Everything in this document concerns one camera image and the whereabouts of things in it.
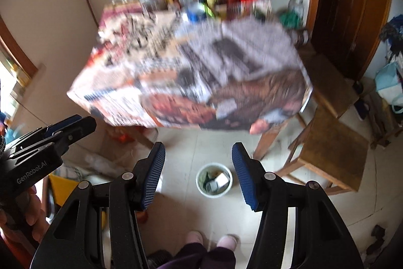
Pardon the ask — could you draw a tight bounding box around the blue white tin can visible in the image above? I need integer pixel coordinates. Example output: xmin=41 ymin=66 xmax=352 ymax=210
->
xmin=186 ymin=3 xmax=207 ymax=23

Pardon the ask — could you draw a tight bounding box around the green crumpled bag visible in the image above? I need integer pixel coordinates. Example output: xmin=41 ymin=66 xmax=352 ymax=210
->
xmin=279 ymin=11 xmax=303 ymax=29

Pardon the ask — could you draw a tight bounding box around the dark wooden door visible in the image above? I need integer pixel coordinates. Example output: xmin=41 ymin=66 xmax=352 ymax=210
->
xmin=312 ymin=0 xmax=391 ymax=80

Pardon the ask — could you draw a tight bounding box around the clothes pile on rack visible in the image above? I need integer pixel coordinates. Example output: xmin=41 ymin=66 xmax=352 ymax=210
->
xmin=379 ymin=14 xmax=403 ymax=68

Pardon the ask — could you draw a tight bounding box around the wooden stool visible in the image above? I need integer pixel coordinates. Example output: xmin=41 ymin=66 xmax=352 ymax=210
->
xmin=298 ymin=44 xmax=359 ymax=119
xmin=276 ymin=107 xmax=369 ymax=195

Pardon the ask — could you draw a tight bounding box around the person's right foot slipper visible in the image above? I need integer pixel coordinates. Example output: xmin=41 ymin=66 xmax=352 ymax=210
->
xmin=217 ymin=235 xmax=238 ymax=252

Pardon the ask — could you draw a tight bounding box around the yellow object on floor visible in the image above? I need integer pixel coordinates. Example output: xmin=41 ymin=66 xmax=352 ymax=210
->
xmin=47 ymin=174 xmax=78 ymax=220

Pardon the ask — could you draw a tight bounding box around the light blue bag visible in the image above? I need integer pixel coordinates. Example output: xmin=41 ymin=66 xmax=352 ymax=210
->
xmin=375 ymin=62 xmax=402 ymax=113

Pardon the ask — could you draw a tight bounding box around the person's foot slipper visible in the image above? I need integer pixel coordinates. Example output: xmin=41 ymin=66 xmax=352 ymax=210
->
xmin=217 ymin=235 xmax=238 ymax=252
xmin=185 ymin=231 xmax=204 ymax=246

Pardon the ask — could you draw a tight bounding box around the white trash bucket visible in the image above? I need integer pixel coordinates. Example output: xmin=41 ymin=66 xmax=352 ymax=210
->
xmin=195 ymin=162 xmax=233 ymax=199

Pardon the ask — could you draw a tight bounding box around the person's left foot slipper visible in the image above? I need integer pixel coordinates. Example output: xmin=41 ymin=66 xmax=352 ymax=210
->
xmin=185 ymin=231 xmax=204 ymax=246

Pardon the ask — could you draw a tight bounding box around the glass jar silver lid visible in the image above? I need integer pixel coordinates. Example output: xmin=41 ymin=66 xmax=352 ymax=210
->
xmin=288 ymin=0 xmax=305 ymax=20

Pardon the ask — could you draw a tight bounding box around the person's left hand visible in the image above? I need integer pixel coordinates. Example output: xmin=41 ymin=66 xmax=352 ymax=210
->
xmin=1 ymin=186 xmax=49 ymax=243

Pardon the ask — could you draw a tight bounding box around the printed newspaper tablecloth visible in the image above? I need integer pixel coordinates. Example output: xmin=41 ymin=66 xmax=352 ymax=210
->
xmin=68 ymin=4 xmax=313 ymax=134

